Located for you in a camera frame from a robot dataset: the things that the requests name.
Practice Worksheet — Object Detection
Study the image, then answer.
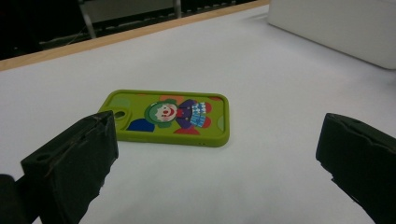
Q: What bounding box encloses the white plastic container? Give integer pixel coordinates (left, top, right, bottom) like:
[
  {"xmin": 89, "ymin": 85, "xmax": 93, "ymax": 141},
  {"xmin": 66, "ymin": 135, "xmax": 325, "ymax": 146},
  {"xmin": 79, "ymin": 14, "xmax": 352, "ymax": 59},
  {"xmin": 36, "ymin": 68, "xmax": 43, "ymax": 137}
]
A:
[{"xmin": 266, "ymin": 0, "xmax": 396, "ymax": 70}]

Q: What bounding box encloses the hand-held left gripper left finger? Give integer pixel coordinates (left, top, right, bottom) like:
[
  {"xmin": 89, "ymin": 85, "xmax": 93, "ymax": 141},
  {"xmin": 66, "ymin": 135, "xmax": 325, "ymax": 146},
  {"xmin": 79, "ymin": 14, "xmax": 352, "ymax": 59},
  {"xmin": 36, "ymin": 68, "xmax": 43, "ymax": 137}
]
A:
[{"xmin": 21, "ymin": 110, "xmax": 120, "ymax": 224}]

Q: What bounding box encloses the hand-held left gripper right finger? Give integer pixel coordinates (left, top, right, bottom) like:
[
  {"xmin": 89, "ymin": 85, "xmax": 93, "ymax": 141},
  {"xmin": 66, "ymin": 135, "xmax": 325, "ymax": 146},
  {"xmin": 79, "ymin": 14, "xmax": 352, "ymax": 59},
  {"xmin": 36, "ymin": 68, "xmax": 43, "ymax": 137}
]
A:
[{"xmin": 315, "ymin": 112, "xmax": 396, "ymax": 224}]

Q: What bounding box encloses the green clown phone case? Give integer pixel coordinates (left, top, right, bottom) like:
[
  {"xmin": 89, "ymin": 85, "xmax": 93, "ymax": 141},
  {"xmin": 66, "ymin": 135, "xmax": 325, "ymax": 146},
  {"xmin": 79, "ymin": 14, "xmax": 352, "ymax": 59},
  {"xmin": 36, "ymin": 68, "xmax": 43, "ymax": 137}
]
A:
[{"xmin": 97, "ymin": 89, "xmax": 231, "ymax": 148}]

